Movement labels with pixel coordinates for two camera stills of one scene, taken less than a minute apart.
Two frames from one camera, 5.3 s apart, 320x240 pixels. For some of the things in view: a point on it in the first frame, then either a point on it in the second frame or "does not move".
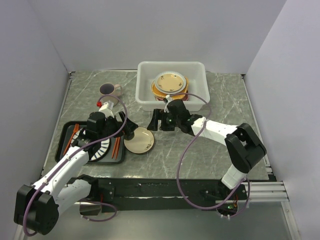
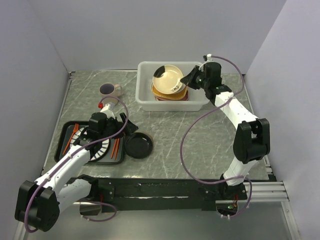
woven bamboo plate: (184, 91) does not move
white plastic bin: (195, 71) does not move
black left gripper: (128, 127) does not move
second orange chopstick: (117, 147) does not move
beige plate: (142, 141) -> (166, 79)
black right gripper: (158, 115) -> (189, 79)
